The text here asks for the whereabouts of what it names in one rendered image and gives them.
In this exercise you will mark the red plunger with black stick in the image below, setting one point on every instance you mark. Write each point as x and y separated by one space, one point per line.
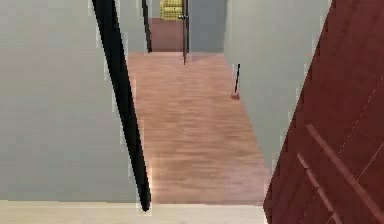
236 90

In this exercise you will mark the dark brown room door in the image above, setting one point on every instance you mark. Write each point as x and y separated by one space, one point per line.
185 33

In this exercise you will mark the dark red wooden cupboard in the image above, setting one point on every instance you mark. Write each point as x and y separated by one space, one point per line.
343 116

